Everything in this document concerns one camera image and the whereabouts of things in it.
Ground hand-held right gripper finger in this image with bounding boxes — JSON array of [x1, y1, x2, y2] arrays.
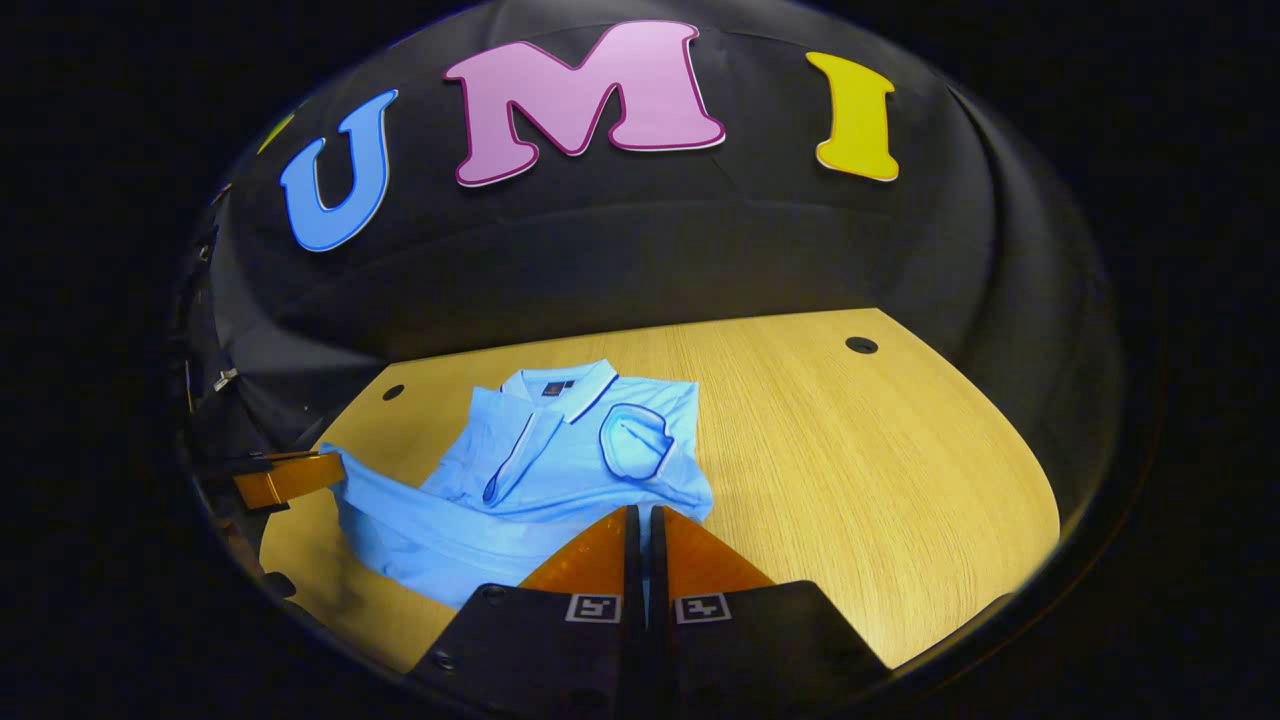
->
[[648, 505, 893, 717], [405, 505, 644, 717]]

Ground light blue T-shirt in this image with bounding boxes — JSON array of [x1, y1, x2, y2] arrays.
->
[[318, 358, 715, 611]]

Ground black backdrop cloth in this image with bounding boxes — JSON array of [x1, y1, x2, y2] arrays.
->
[[175, 0, 1126, 561]]

